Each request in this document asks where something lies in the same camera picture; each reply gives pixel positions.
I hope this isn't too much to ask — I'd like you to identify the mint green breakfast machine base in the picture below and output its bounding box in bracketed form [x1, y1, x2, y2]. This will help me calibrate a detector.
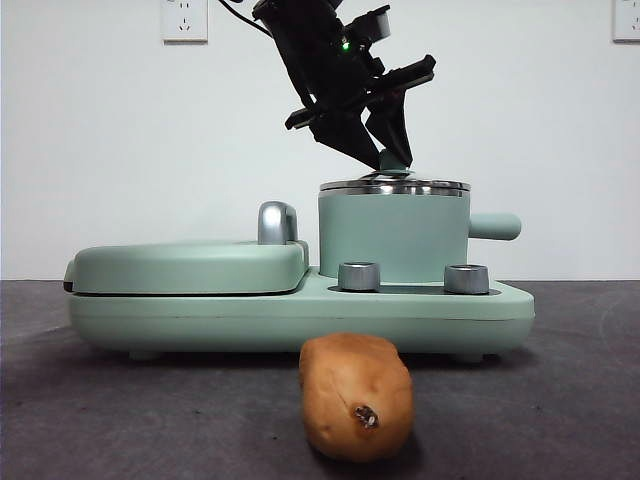
[67, 267, 535, 362]

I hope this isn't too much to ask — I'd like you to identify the green griddle cover chrome handle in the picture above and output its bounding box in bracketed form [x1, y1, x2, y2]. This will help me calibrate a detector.
[63, 200, 311, 296]

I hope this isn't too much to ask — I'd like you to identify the mint green steamer pot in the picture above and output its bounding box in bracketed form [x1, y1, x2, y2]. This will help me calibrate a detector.
[317, 187, 524, 284]

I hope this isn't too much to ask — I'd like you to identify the white wall socket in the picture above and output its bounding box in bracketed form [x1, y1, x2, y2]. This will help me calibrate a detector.
[612, 0, 640, 43]
[161, 0, 209, 43]

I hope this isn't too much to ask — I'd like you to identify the glass lid green knob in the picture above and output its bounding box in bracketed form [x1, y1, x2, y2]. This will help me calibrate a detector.
[318, 148, 471, 194]

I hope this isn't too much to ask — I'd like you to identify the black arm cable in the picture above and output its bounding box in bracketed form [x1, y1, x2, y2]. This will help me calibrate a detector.
[218, 0, 275, 37]

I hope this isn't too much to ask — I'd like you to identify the brown potato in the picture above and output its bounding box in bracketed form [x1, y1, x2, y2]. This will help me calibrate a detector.
[298, 333, 415, 464]

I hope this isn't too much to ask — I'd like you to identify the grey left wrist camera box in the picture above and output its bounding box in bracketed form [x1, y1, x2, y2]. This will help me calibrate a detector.
[349, 5, 393, 44]

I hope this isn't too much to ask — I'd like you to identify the silver control knob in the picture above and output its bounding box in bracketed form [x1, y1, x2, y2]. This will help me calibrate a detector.
[337, 261, 382, 292]
[443, 263, 490, 295]

